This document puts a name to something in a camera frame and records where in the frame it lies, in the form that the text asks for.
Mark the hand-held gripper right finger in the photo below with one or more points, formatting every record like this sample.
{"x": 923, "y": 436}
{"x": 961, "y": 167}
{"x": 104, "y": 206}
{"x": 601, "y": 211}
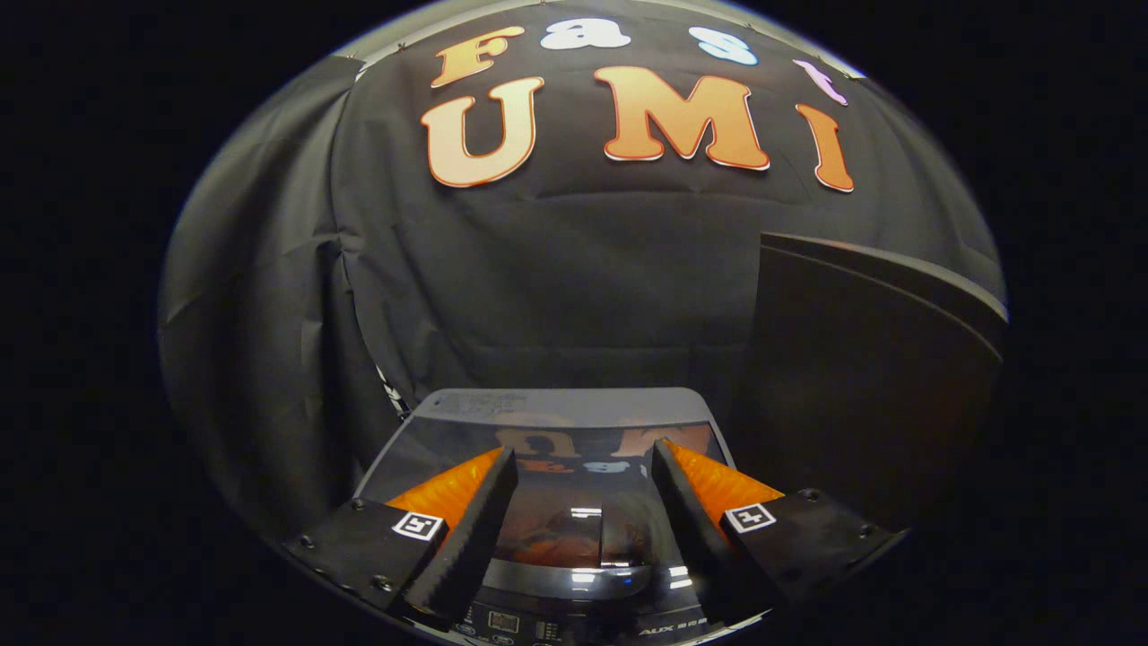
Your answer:
{"x": 689, "y": 536}

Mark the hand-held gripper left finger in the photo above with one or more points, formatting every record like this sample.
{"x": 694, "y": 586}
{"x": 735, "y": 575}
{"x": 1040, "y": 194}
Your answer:
{"x": 475, "y": 543}

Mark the black backdrop cloth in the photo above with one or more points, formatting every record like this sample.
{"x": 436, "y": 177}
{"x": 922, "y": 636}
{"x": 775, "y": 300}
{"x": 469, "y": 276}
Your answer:
{"x": 556, "y": 287}

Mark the dark grey washing machine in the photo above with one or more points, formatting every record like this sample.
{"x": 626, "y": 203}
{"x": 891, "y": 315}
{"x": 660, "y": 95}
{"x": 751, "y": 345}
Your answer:
{"x": 574, "y": 619}

